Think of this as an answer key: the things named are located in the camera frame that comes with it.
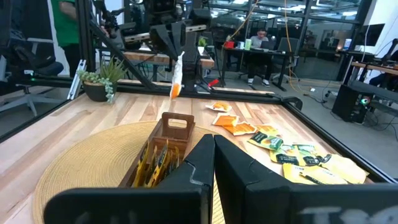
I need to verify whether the potted succulent plant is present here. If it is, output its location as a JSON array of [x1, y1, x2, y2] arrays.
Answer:
[[76, 57, 128, 103]]

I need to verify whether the black desk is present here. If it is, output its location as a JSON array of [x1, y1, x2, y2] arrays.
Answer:
[[222, 46, 295, 93]]

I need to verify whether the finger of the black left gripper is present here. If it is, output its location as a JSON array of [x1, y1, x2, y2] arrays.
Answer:
[[150, 24, 175, 62], [170, 21, 187, 58]]

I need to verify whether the black monitor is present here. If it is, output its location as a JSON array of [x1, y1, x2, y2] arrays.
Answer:
[[356, 23, 386, 47]]

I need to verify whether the black aluminium table frame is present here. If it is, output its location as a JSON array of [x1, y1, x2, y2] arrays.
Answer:
[[0, 0, 398, 184]]

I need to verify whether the yellow cable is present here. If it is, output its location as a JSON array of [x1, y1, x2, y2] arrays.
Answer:
[[283, 0, 299, 91], [228, 0, 261, 40]]

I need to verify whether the wooden tea box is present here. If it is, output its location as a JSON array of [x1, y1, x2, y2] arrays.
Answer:
[[118, 111, 197, 189]]

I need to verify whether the silver aluminium bar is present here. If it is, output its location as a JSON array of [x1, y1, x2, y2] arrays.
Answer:
[[67, 59, 88, 101]]

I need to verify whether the round woven placemat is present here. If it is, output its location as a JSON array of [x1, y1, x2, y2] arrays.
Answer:
[[32, 120, 226, 224]]

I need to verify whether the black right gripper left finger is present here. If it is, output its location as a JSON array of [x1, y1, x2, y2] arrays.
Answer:
[[43, 133, 216, 224]]

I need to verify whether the office chair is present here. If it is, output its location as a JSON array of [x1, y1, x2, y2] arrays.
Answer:
[[0, 29, 65, 118]]

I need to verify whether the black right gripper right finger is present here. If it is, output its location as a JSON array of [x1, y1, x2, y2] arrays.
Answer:
[[213, 133, 398, 224]]

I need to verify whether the wooden station table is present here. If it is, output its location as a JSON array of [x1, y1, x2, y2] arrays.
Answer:
[[350, 60, 398, 103]]

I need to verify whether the black computer tower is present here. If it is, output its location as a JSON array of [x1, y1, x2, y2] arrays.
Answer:
[[331, 83, 371, 124]]

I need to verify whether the wooden workbench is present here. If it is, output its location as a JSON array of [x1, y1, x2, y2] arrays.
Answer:
[[123, 51, 216, 69]]

